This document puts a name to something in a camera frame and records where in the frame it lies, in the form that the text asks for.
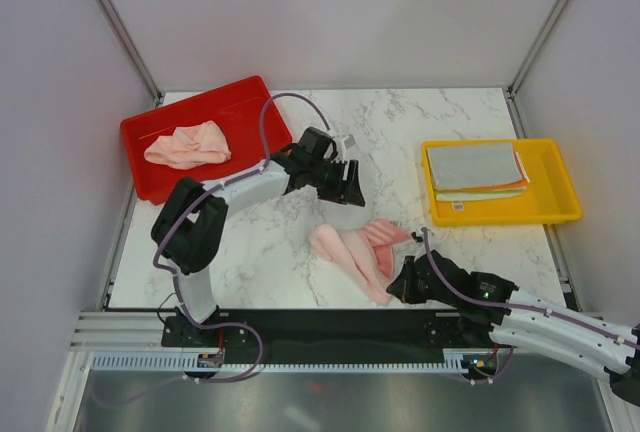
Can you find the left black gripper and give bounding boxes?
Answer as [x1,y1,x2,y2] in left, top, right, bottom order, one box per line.
[307,159,364,208]

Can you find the pink striped towel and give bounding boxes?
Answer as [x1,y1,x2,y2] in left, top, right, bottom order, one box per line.
[309,219,411,306]

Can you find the mint green towel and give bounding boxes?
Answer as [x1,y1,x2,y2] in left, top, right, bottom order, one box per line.
[434,188,526,202]

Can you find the grey towel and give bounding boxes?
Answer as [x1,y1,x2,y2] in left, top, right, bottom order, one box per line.
[426,142,524,190]

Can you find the cream orange-dotted towel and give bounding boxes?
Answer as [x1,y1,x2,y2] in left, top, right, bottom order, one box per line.
[432,150,529,191]

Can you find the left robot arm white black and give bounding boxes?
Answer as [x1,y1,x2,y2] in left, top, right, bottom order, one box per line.
[151,127,366,346]

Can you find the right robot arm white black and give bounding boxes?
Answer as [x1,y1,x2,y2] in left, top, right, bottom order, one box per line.
[387,250,639,406]

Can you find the red plastic bin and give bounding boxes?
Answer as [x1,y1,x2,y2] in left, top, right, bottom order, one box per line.
[120,76,270,205]

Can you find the plain peach towel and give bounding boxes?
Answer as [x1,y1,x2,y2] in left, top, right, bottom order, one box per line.
[143,120,232,170]

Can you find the yellow plastic bin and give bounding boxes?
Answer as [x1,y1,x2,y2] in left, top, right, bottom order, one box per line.
[421,139,582,227]

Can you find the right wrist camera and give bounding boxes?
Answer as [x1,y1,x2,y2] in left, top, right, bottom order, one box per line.
[411,226,433,250]

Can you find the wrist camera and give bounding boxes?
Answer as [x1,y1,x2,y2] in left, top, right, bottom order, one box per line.
[411,226,433,250]
[329,134,356,161]

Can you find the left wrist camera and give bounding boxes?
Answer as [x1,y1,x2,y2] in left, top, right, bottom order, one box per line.
[329,134,356,161]

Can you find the white slotted cable duct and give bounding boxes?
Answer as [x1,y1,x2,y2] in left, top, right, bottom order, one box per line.
[90,351,497,374]

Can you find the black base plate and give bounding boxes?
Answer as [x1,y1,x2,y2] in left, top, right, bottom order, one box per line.
[161,308,495,364]

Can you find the right aluminium frame post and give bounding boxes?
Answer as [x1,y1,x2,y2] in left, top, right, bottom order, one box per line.
[504,0,599,101]

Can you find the aluminium frame post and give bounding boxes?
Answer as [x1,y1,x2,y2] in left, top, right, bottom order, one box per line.
[94,0,164,106]
[504,0,599,101]

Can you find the left aluminium frame post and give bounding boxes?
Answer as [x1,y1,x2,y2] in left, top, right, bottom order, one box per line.
[94,0,164,106]

